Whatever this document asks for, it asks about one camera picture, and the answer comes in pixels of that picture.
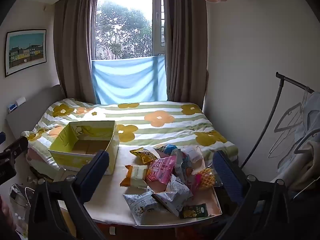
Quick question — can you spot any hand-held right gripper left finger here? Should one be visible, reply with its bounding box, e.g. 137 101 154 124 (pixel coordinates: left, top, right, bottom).
29 150 110 240

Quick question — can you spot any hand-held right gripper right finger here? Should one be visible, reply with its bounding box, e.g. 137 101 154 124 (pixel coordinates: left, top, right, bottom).
212 150 294 240

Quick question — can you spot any yellow-green cardboard box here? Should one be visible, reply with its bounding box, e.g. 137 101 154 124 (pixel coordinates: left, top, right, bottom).
48 120 120 175

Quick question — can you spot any yellow waffle packet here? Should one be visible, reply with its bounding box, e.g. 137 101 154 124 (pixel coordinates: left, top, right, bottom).
196 167 216 188

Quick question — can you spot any clear plastic packet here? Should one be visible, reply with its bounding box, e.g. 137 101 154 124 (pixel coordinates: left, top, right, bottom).
182 145 203 167

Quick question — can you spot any orange cream bread packet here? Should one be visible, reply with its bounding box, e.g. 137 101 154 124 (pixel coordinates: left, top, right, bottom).
119 164 149 188

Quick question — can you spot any white grey printed packet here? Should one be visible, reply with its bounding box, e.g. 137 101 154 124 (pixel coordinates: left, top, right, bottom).
152 174 193 217
122 191 160 225
174 149 194 184

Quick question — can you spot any small green snack packet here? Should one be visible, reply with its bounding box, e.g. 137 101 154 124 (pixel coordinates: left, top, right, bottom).
179 203 208 219

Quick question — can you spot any white blue red packet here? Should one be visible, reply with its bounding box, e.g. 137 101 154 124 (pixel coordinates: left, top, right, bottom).
160 144 178 157

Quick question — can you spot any pink striped snack packet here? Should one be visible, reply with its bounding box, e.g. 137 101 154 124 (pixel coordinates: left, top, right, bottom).
146 156 177 185

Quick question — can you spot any cream floral table cloth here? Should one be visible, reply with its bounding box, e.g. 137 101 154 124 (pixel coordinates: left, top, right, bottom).
54 146 223 228

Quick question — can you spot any small white blue container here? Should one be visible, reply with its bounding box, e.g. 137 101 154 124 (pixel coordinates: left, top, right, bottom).
7 96 27 113

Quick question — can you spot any grey headboard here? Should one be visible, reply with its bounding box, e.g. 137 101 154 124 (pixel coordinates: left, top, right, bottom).
5 84 67 140

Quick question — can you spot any floral striped blanket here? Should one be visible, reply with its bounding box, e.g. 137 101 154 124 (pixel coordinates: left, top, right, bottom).
27 97 239 173

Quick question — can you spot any black clothes rack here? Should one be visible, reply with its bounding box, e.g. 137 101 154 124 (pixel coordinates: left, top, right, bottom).
241 72 315 168

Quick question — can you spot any grey clothes hanger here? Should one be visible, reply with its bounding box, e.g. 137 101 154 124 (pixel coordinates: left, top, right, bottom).
274 102 304 133

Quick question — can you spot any beige garment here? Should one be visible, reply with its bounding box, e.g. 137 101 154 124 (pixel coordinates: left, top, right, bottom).
285 140 320 194

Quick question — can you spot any light blue cloth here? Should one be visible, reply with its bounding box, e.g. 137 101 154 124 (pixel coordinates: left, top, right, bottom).
91 55 168 105

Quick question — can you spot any light blue garment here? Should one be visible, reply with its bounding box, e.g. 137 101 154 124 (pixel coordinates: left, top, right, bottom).
292 91 320 155

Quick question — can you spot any brown curtain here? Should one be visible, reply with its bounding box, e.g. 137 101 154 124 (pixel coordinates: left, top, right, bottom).
53 0 97 105
163 0 209 108

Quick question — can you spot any window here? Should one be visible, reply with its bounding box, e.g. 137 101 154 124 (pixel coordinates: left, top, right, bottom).
91 0 165 61

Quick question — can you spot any tangle of cables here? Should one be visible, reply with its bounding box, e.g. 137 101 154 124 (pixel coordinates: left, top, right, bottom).
9 183 36 208

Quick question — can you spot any framed wall picture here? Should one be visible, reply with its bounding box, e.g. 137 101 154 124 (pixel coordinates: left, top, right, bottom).
4 29 47 78

